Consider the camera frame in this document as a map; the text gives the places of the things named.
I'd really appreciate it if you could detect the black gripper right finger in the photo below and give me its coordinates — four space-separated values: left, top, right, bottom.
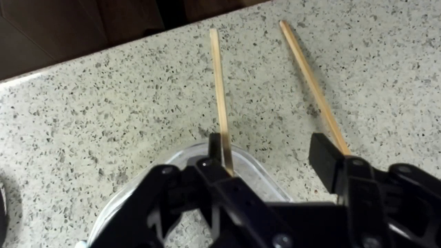
307 132 441 248

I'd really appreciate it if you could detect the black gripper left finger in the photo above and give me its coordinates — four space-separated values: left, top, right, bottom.
91 132 295 248

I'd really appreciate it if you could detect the thin wood stick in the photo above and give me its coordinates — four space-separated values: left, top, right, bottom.
208 28 235 179
278 19 352 157

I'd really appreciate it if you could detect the brown lower cabinet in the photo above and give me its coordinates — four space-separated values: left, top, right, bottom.
0 0 272 83

